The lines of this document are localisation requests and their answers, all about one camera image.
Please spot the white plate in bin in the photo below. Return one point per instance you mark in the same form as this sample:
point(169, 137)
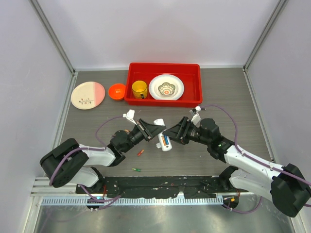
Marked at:
point(160, 79)

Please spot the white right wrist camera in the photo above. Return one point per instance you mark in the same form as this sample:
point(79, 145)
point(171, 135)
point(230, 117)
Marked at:
point(195, 115)

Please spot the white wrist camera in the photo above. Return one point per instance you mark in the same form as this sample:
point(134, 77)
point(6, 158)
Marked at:
point(195, 115)
point(129, 116)

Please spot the white remote control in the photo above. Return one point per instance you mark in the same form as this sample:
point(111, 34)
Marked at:
point(160, 145)

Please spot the orange AAA battery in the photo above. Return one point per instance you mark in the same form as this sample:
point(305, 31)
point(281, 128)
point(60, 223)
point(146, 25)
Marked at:
point(163, 140)

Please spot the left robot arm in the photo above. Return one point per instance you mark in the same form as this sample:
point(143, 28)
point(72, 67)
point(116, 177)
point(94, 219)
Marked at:
point(72, 162)

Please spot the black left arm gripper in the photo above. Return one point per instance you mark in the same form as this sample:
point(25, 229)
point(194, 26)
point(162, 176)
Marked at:
point(148, 130)

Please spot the aluminium front rail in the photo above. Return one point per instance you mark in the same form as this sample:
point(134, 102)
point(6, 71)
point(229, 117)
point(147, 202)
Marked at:
point(83, 200)

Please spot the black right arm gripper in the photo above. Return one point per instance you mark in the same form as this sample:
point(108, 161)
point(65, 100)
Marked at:
point(176, 133)

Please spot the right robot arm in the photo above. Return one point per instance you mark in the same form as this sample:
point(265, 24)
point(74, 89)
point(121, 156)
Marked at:
point(284, 186)

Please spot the blue battery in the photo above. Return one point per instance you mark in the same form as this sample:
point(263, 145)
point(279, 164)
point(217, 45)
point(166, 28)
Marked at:
point(166, 140)

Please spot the orange plastic bowl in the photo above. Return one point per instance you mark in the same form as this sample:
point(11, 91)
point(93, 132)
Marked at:
point(117, 91)

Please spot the pink and white plate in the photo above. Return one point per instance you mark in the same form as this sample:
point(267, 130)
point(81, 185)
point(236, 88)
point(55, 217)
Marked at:
point(87, 95)

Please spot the yellow mug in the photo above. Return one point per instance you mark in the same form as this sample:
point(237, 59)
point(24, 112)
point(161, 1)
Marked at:
point(140, 89)

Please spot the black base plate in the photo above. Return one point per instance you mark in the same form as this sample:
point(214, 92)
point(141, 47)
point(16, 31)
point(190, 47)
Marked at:
point(162, 187)

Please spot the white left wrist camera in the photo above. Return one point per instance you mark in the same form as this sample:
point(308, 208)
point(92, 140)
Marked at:
point(129, 116)

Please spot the patterned small bowl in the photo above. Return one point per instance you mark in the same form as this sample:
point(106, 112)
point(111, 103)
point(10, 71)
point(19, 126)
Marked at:
point(166, 89)

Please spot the red plastic bin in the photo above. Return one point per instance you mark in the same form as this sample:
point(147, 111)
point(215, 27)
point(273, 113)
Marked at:
point(189, 74)

